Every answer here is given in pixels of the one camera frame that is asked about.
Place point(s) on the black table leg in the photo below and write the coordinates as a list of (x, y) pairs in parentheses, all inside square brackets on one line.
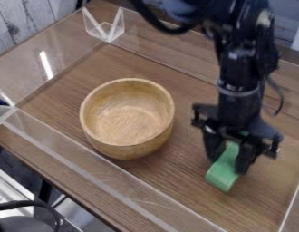
[(45, 191)]

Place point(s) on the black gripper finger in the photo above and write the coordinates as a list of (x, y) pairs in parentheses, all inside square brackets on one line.
[(214, 145), (245, 158)]

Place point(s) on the green rectangular block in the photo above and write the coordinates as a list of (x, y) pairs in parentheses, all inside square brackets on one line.
[(221, 174)]

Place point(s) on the light brown wooden bowl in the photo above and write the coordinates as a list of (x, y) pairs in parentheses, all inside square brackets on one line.
[(126, 117)]

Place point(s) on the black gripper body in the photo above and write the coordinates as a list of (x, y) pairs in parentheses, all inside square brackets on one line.
[(234, 114)]

